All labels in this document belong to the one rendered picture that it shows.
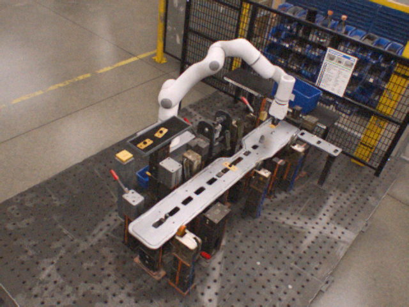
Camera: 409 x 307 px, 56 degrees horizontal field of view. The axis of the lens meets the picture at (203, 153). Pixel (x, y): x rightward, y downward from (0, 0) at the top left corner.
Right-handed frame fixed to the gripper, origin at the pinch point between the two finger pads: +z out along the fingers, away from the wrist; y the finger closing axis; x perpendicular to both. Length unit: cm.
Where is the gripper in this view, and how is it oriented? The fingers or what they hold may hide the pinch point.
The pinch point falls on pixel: (275, 121)
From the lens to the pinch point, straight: 250.5
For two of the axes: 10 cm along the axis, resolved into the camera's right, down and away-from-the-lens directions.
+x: 6.2, -4.4, 6.5
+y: 7.7, 4.8, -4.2
